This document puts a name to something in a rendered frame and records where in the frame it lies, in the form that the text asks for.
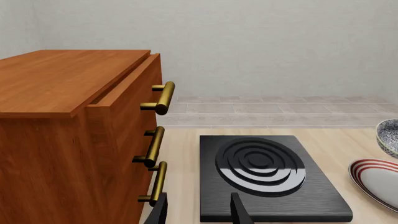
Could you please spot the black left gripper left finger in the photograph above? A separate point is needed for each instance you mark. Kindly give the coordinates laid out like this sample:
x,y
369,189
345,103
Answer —
x,y
160,213

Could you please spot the flat black stove plate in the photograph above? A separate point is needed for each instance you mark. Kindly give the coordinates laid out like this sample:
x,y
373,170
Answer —
x,y
311,205

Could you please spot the patterned black white bowl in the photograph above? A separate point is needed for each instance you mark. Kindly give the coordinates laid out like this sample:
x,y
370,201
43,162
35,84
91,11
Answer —
x,y
388,137

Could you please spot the white plate with red rings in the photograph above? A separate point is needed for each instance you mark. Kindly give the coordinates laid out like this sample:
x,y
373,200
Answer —
x,y
379,184

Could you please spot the wooden cabinet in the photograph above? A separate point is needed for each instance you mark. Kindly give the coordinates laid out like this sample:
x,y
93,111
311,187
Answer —
x,y
46,140

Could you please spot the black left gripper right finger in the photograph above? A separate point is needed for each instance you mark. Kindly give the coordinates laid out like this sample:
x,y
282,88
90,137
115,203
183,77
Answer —
x,y
238,213

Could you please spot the wooden cabinet drawer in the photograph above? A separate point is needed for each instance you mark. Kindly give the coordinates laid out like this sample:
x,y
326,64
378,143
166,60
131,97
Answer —
x,y
124,105

